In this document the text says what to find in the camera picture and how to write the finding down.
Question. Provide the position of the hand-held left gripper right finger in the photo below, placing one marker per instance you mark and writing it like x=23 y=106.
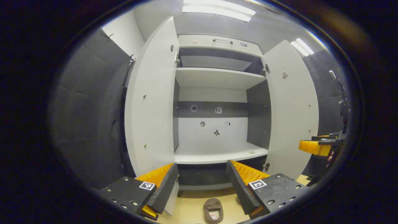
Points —
x=241 y=186

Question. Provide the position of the large ceiling light panel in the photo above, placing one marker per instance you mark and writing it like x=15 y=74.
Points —
x=217 y=9

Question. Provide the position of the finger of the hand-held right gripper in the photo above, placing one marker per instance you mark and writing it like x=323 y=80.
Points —
x=326 y=137
x=315 y=147

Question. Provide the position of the black cloth clip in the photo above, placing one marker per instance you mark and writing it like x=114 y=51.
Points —
x=132 y=59

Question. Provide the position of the metal door hinge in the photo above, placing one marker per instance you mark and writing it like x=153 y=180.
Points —
x=266 y=68
x=177 y=58
x=266 y=166

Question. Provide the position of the grey shoe cabinet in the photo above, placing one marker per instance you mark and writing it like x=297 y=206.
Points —
x=217 y=77

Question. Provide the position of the brown fuzzy shoe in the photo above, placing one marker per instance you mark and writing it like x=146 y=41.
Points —
x=213 y=207

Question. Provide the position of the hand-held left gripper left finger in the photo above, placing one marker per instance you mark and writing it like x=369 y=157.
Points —
x=161 y=189

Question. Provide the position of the light grey cabinet drawer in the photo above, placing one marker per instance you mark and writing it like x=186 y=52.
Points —
x=205 y=42

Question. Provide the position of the small ceiling light panel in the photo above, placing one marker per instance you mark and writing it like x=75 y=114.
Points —
x=302 y=46

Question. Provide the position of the black backdrop cloth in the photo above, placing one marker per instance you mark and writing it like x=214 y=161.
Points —
x=87 y=118
x=326 y=93

